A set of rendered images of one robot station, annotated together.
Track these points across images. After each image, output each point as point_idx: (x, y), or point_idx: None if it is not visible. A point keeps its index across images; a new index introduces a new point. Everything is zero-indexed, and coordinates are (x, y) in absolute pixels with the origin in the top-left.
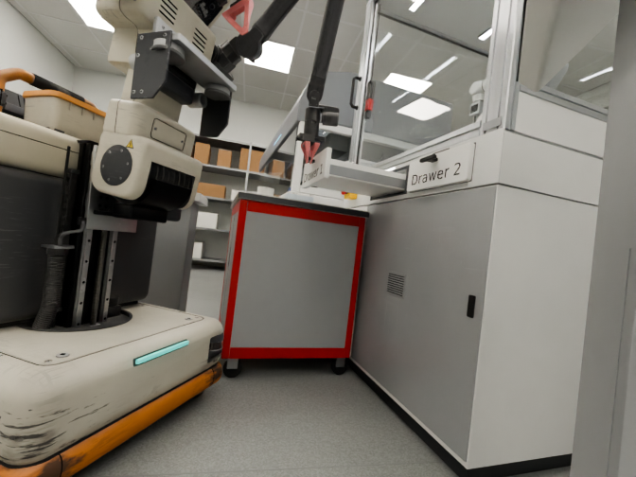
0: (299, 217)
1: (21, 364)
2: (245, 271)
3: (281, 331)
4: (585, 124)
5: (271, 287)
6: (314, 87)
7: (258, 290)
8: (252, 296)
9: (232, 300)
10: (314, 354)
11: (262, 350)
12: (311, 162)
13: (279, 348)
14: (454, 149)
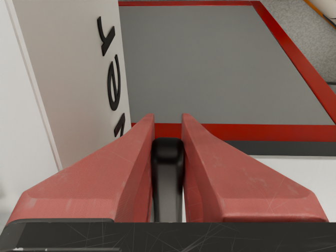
0: (154, 124)
1: None
2: (269, 49)
3: (176, 12)
4: None
5: (207, 38)
6: None
7: (231, 36)
8: (240, 31)
9: (274, 27)
10: (120, 2)
11: (202, 3)
12: (143, 116)
13: (176, 4)
14: None
